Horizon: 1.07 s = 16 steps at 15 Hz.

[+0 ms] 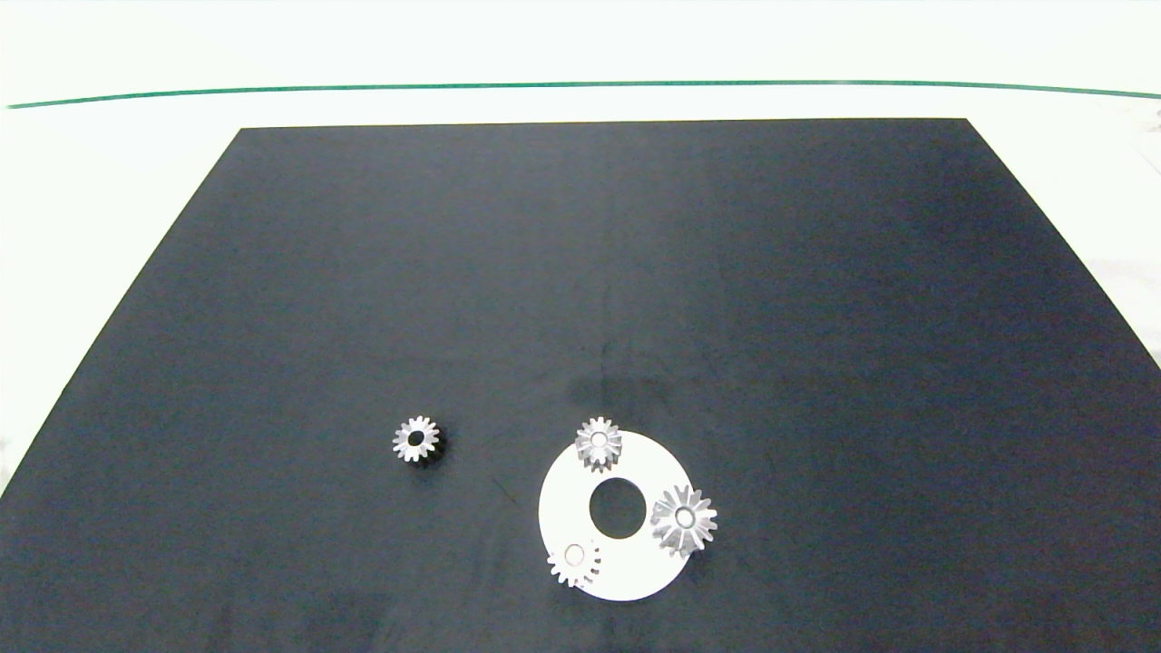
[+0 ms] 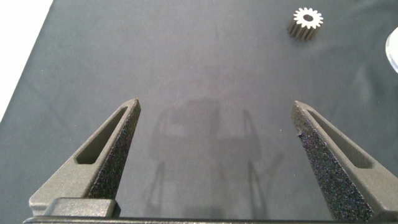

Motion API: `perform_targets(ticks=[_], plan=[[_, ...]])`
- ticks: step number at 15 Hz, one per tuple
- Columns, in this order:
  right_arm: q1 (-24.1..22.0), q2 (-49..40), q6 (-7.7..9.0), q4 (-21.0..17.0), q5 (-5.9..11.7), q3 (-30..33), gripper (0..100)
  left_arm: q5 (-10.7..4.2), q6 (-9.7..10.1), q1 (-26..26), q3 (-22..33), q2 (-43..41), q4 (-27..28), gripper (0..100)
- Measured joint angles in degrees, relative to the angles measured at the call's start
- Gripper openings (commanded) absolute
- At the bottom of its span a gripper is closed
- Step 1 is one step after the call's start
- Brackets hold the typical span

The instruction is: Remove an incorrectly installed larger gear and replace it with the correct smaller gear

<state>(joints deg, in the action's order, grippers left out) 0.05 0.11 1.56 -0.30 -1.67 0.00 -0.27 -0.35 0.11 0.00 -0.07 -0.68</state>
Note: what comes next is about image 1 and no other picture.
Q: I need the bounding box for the small steel gear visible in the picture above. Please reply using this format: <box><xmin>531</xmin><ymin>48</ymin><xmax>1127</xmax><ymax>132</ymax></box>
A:
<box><xmin>575</xmin><ymin>416</ymin><xmax>624</xmax><ymax>473</ymax></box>
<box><xmin>392</xmin><ymin>415</ymin><xmax>442</xmax><ymax>463</ymax></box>
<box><xmin>547</xmin><ymin>539</ymin><xmax>601</xmax><ymax>589</ymax></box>

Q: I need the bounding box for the large steel gear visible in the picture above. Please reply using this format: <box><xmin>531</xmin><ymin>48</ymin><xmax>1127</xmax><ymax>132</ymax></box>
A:
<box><xmin>649</xmin><ymin>484</ymin><xmax>718</xmax><ymax>557</ymax></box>

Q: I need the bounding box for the dark rectangular mat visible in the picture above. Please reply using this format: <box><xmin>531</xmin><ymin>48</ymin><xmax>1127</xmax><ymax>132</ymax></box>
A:
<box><xmin>0</xmin><ymin>118</ymin><xmax>1161</xmax><ymax>653</ymax></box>

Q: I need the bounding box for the round white plate with pins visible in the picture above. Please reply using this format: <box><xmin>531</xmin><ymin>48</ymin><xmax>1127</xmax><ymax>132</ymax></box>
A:
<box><xmin>538</xmin><ymin>430</ymin><xmax>699</xmax><ymax>602</ymax></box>

